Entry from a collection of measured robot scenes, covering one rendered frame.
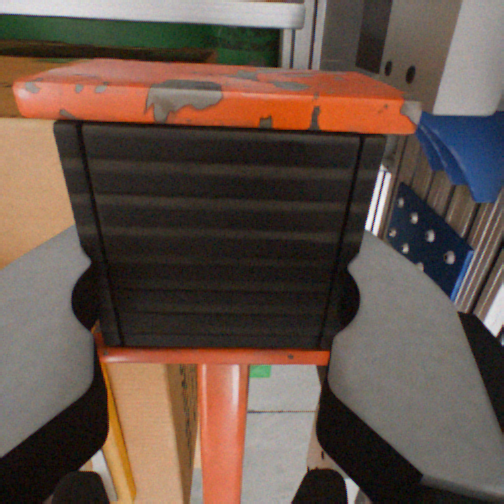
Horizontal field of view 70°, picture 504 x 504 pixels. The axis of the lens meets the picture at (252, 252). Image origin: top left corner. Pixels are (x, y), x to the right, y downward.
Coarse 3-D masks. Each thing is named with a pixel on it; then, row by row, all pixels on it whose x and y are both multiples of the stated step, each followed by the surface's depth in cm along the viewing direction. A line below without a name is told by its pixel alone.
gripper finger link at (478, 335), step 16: (464, 320) 7; (480, 320) 8; (480, 336) 7; (480, 352) 7; (496, 352) 7; (480, 368) 6; (496, 368) 6; (496, 384) 6; (496, 400) 6; (496, 416) 6; (416, 496) 5; (432, 496) 5; (448, 496) 5; (464, 496) 5
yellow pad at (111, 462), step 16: (112, 400) 36; (112, 416) 36; (112, 432) 37; (112, 448) 38; (96, 464) 39; (112, 464) 40; (128, 464) 43; (112, 480) 42; (128, 480) 43; (112, 496) 43; (128, 496) 44
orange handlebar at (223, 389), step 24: (216, 384) 14; (240, 384) 15; (216, 408) 15; (240, 408) 15; (216, 432) 16; (240, 432) 16; (216, 456) 17; (240, 456) 18; (216, 480) 19; (240, 480) 19
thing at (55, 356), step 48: (48, 240) 10; (0, 288) 8; (48, 288) 8; (96, 288) 9; (0, 336) 7; (48, 336) 7; (0, 384) 6; (48, 384) 6; (96, 384) 6; (0, 432) 5; (48, 432) 5; (96, 432) 6; (0, 480) 5; (48, 480) 6
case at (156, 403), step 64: (0, 64) 46; (64, 64) 48; (0, 128) 23; (0, 192) 25; (64, 192) 25; (0, 256) 28; (128, 384) 36; (192, 384) 58; (128, 448) 42; (192, 448) 60
